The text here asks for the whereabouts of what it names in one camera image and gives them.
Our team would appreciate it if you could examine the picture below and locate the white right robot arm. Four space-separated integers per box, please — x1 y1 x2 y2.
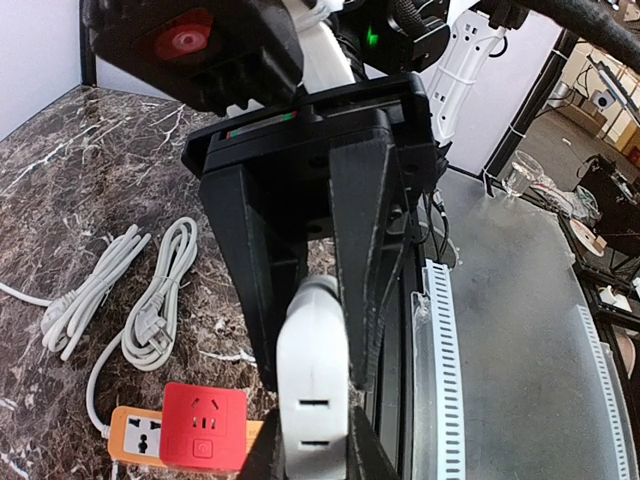
182 1 462 390

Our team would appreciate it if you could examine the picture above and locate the orange power strip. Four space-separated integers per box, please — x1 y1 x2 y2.
108 406 263 470

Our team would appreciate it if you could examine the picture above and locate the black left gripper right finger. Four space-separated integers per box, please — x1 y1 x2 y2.
347 406 399 480

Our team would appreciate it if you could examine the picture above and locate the white adapter plug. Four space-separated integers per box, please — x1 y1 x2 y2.
276 275 349 479

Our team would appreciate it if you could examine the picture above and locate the red cube socket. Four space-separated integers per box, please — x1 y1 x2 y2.
159 382 248 473

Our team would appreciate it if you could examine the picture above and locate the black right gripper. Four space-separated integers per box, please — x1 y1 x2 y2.
182 74 440 391

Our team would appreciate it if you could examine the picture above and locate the clear drinking glass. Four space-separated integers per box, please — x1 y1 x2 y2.
502 150 544 198

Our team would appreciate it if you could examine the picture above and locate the white power strip cable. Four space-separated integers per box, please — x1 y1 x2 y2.
85 216 199 436

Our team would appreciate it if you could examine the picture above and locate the white slotted cable duct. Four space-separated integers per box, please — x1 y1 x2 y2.
411 261 639 479

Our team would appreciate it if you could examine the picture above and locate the white coiled cable at back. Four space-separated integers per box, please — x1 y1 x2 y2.
0 223 153 362

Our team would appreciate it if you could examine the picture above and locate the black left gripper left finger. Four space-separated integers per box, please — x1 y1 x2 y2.
238 410 283 480

